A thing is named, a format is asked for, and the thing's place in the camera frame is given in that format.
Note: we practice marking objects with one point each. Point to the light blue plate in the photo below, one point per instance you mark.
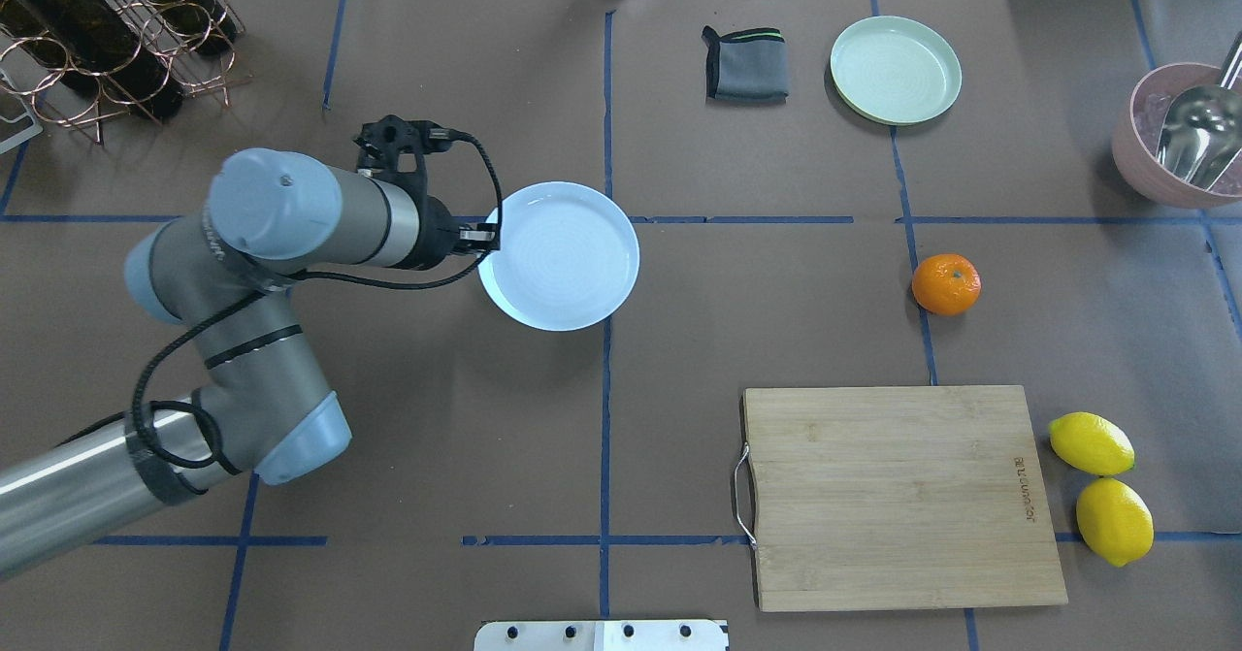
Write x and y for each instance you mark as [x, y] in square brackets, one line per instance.
[569, 257]

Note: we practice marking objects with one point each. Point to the orange fruit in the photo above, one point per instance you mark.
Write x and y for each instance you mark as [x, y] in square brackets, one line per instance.
[946, 284]

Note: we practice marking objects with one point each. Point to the green plate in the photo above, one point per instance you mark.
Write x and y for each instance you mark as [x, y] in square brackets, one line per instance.
[895, 70]

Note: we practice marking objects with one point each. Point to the folded grey cloth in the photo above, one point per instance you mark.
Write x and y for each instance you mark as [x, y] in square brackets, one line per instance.
[749, 66]

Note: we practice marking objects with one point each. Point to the bamboo cutting board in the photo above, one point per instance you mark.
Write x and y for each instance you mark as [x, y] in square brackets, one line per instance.
[897, 498]

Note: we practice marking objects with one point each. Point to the middle dark wine bottle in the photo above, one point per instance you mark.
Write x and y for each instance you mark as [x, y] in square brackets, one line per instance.
[102, 44]

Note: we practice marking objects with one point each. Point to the front dark wine bottle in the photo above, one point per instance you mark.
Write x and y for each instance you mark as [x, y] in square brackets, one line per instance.
[18, 23]

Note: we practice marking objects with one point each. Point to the left yellow lemon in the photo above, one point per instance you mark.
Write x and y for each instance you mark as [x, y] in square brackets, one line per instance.
[1091, 443]

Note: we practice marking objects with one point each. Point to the yellow lemon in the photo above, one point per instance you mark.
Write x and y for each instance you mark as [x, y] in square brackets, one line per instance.
[1091, 443]
[1114, 522]

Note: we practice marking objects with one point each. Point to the pink bowl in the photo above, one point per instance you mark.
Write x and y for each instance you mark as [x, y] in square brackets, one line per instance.
[1136, 135]

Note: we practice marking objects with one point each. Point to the right yellow lemon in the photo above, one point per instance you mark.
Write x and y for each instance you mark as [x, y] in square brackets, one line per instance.
[1114, 522]

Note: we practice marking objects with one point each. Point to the metal scoop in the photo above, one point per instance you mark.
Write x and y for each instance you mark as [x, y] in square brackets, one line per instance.
[1201, 132]

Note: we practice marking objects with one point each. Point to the copper wire bottle rack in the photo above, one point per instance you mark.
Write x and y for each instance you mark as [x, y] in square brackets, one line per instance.
[85, 108]

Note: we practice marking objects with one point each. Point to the white camera pillar base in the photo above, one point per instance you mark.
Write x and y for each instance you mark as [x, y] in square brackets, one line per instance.
[640, 634]

